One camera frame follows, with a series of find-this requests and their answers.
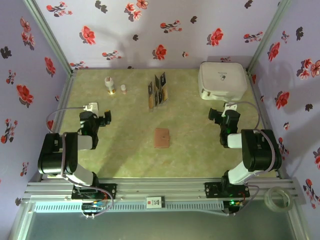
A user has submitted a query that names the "left arm grey cable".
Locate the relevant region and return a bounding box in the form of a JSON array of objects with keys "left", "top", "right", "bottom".
[{"left": 46, "top": 106, "right": 115, "bottom": 218}]

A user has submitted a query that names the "aluminium table side rail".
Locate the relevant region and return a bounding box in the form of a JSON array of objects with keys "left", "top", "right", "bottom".
[
  {"left": 39, "top": 68, "right": 79, "bottom": 182},
  {"left": 246, "top": 67, "right": 286, "bottom": 180}
]

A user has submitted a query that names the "white slotted cable duct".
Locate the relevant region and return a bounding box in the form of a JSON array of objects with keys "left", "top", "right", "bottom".
[{"left": 33, "top": 201, "right": 225, "bottom": 214}]

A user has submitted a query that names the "short aluminium floor rail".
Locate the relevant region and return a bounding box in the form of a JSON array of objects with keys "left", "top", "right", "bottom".
[
  {"left": 9, "top": 202, "right": 36, "bottom": 240},
  {"left": 287, "top": 199, "right": 312, "bottom": 240}
]

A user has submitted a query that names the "small controller board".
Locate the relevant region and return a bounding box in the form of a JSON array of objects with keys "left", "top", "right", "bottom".
[
  {"left": 81, "top": 201, "right": 107, "bottom": 220},
  {"left": 223, "top": 198, "right": 245, "bottom": 216}
]

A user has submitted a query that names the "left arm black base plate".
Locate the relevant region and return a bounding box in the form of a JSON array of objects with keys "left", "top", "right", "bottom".
[{"left": 71, "top": 183, "right": 118, "bottom": 201}]

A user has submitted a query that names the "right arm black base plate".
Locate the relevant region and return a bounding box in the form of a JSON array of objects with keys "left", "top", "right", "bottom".
[{"left": 204, "top": 181, "right": 250, "bottom": 200}]

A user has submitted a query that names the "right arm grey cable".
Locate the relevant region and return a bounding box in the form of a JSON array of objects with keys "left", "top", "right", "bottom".
[{"left": 226, "top": 101, "right": 278, "bottom": 217}]

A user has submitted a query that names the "white zippered case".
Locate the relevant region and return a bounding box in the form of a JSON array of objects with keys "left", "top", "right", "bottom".
[{"left": 198, "top": 61, "right": 249, "bottom": 102}]

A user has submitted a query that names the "red white label card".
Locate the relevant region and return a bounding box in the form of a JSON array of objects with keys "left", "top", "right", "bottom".
[{"left": 145, "top": 196, "right": 166, "bottom": 210}]

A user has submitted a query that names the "long aluminium frame rail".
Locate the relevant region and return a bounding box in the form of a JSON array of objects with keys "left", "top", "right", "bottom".
[{"left": 21, "top": 176, "right": 307, "bottom": 205}]

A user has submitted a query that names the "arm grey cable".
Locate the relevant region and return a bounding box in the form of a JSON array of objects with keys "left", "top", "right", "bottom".
[
  {"left": 226, "top": 101, "right": 278, "bottom": 217},
  {"left": 46, "top": 106, "right": 115, "bottom": 218}
]

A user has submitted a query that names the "large white pill bottle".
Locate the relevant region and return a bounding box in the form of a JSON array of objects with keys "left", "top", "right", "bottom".
[{"left": 104, "top": 76, "right": 117, "bottom": 96}]

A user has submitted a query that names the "clear tape roll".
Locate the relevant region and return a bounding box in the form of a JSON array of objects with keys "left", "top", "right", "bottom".
[{"left": 264, "top": 186, "right": 294, "bottom": 214}]

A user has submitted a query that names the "aluminium corner post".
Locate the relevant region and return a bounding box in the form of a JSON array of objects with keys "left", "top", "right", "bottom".
[
  {"left": 246, "top": 0, "right": 293, "bottom": 73},
  {"left": 22, "top": 0, "right": 76, "bottom": 75}
]

